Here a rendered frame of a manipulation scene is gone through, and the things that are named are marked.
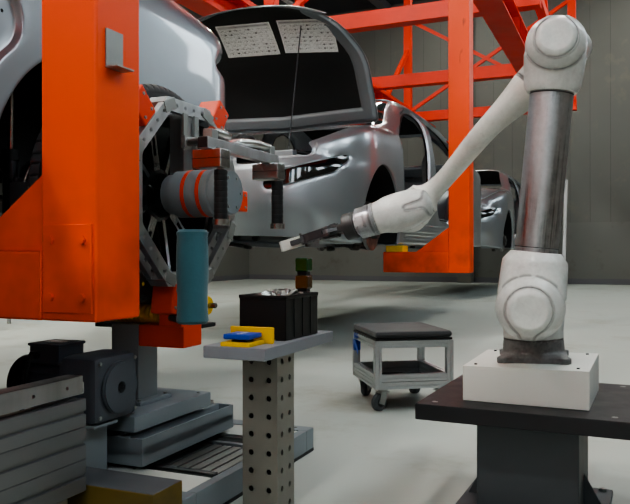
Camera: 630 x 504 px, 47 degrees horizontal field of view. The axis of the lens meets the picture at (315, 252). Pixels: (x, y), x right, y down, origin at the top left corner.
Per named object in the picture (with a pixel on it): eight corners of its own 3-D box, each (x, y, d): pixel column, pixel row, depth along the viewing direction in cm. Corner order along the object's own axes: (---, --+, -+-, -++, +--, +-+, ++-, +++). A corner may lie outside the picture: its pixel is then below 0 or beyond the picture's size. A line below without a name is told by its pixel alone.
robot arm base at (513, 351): (567, 352, 203) (567, 332, 203) (571, 364, 182) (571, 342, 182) (500, 351, 209) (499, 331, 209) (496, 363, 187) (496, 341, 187)
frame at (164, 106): (218, 281, 244) (218, 119, 244) (236, 282, 241) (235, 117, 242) (113, 289, 194) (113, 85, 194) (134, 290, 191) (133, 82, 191)
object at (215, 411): (144, 420, 258) (144, 392, 258) (233, 430, 244) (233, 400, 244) (40, 456, 212) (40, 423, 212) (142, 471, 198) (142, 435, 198)
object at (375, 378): (454, 409, 313) (454, 330, 313) (373, 413, 306) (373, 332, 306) (421, 391, 355) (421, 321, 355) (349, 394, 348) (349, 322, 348)
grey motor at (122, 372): (26, 451, 218) (26, 334, 218) (142, 467, 202) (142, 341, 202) (-23, 468, 202) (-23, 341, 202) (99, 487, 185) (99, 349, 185)
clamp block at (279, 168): (259, 181, 229) (259, 164, 229) (285, 180, 226) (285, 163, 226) (251, 179, 225) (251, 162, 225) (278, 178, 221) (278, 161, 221)
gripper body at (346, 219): (357, 212, 209) (328, 221, 212) (350, 210, 201) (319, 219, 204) (364, 237, 208) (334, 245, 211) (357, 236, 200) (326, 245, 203)
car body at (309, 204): (345, 251, 977) (344, 132, 977) (485, 251, 903) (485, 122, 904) (99, 251, 521) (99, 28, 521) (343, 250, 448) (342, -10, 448)
